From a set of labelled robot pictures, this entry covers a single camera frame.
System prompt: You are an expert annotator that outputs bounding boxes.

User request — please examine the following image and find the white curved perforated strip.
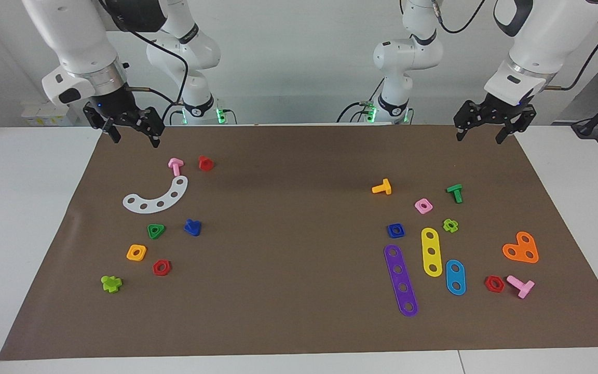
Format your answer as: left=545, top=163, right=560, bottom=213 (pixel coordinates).
left=123, top=176, right=189, bottom=214

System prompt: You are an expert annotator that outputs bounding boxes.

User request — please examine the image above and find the white cardboard box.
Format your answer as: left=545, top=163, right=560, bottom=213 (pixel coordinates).
left=21, top=100, right=79, bottom=127

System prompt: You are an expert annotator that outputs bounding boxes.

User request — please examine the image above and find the orange heart-shaped plastic plate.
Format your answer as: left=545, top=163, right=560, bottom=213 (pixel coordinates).
left=502, top=231, right=540, bottom=264

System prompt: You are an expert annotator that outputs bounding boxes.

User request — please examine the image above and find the yellow three-hole plastic strip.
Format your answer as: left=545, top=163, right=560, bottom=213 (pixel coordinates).
left=420, top=228, right=443, bottom=278

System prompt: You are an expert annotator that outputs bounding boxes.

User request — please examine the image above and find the blue two-hole plastic strip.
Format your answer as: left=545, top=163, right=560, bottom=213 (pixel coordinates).
left=445, top=259, right=467, bottom=297

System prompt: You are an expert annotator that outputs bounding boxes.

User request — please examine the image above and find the purple four-hole plastic strip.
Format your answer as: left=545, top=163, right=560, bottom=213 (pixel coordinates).
left=384, top=244, right=419, bottom=317

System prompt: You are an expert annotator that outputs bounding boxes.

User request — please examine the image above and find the brown table mat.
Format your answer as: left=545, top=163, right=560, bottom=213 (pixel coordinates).
left=0, top=124, right=598, bottom=360

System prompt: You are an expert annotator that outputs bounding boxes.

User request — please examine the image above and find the black right base cable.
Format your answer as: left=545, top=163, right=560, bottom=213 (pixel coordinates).
left=161, top=101, right=186, bottom=126

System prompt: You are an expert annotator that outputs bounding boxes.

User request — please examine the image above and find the black base cable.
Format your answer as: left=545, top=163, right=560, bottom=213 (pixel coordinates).
left=336, top=78, right=385, bottom=124
left=161, top=101, right=186, bottom=126

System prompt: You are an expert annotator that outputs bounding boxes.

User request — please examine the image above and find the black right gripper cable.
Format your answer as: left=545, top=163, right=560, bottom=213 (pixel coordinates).
left=99, top=0, right=192, bottom=123

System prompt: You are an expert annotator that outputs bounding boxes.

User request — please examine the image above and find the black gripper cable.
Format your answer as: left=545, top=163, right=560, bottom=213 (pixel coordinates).
left=99, top=0, right=192, bottom=123
left=544, top=4, right=598, bottom=92

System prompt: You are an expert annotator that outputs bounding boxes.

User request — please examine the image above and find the black left base cable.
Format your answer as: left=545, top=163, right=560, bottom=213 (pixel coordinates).
left=336, top=78, right=385, bottom=124

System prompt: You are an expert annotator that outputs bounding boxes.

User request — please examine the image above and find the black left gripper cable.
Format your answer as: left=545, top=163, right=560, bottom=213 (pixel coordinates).
left=544, top=4, right=598, bottom=92

